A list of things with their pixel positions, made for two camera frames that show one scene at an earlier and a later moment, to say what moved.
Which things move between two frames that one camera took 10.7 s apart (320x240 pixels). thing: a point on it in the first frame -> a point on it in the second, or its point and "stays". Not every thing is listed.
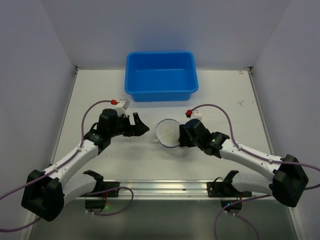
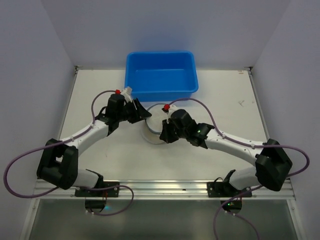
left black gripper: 131,125 -> 135,112
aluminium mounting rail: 163,190 stays
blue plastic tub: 161,76 stays
